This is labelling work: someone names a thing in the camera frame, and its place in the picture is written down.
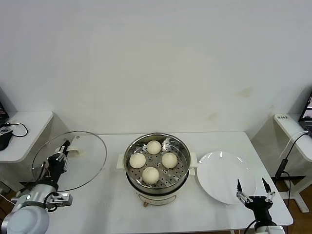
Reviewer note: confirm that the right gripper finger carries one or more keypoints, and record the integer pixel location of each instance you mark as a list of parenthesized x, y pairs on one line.
[(270, 195), (243, 196)]

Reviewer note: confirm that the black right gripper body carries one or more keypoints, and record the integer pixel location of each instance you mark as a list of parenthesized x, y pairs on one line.
[(260, 207)]

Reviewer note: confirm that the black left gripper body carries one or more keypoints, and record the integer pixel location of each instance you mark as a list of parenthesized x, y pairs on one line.
[(58, 165)]

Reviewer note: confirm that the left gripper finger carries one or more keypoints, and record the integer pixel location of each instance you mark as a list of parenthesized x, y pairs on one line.
[(65, 146), (62, 156)]

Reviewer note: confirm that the round glass pot lid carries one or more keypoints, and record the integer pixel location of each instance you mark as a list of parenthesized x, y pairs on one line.
[(90, 158)]

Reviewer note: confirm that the white steamed baozi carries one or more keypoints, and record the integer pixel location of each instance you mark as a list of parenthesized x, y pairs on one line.
[(137, 160), (169, 160), (150, 175), (153, 147)]

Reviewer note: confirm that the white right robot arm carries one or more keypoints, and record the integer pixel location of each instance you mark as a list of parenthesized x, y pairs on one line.
[(268, 229)]

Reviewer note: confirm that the perforated stainless steamer basket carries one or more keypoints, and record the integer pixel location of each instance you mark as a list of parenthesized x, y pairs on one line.
[(180, 170)]

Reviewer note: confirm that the round white plate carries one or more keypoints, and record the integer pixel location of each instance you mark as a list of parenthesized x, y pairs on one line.
[(219, 178)]

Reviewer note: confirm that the black computer mouse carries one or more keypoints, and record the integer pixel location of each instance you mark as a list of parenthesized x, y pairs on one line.
[(5, 141)]

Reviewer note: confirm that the white QR code tag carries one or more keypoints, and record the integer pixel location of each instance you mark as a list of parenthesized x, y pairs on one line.
[(4, 130)]

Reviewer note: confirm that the white side table with label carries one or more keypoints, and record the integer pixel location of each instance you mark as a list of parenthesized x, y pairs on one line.
[(290, 129)]

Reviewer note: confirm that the black laptop with pink screen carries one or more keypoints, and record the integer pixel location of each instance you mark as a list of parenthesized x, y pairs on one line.
[(2, 112)]

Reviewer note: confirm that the small printed table label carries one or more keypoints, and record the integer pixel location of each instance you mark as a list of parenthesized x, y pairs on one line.
[(282, 117)]

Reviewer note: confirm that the black laptop with dark screen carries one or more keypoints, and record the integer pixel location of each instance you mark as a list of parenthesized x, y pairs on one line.
[(307, 114)]

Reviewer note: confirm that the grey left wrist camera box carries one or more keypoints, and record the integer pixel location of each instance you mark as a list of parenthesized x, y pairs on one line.
[(60, 197)]

